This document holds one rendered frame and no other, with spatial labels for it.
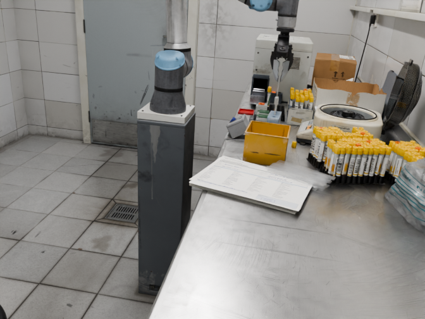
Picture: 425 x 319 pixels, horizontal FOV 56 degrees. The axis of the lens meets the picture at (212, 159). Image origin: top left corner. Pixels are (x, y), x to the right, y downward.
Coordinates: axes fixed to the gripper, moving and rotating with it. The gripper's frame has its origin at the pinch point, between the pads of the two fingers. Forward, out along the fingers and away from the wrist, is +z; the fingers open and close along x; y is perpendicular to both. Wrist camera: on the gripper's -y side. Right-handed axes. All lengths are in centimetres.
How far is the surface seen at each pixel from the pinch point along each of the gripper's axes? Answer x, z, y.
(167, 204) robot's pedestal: 41, 54, -21
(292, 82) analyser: -7.4, 7.1, 32.2
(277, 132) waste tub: -0.9, 10.5, -39.7
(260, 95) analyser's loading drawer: 7.1, 12.3, 20.8
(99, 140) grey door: 152, 100, 160
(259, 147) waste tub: 4, 12, -52
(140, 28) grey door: 112, -1, 159
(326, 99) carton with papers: -20.8, 7.0, 2.9
